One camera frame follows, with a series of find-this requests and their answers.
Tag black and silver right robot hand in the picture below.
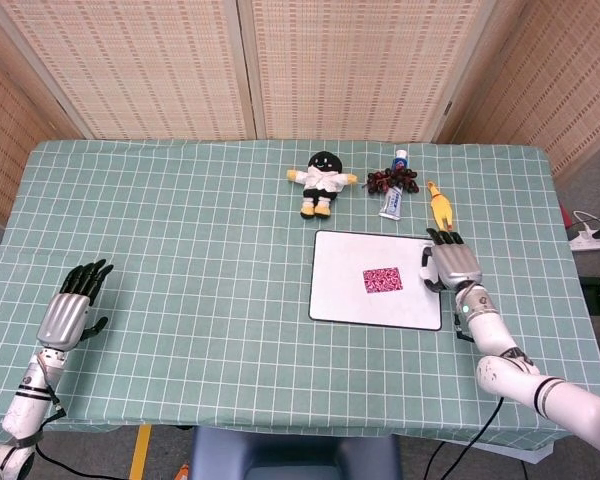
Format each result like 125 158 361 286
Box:
419 228 483 294

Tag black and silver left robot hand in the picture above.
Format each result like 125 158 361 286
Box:
37 258 115 351

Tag pink patterned square sponge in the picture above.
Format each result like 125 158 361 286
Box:
362 267 404 294

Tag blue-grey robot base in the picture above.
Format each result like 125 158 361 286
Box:
189 424 404 480

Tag white rectangular board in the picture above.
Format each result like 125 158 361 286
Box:
308 229 444 332

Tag yellow rubber chicken toy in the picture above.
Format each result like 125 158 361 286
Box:
426 180 456 235

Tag white and blue toothpaste tube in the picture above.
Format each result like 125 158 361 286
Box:
378 148 410 221

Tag dark red grape bunch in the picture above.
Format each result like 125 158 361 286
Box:
363 168 420 196

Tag white power strip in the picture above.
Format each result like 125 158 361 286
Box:
568 223 600 252

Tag green checked tablecloth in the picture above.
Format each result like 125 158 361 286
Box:
0 138 600 454

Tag black-headed plush doll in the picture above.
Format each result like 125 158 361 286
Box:
286 150 358 220

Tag bamboo folding screen panel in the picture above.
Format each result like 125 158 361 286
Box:
237 0 512 145
437 0 600 177
0 29 81 226
0 0 257 142

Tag black floor cable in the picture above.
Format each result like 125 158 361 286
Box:
34 442 131 480
422 394 506 480

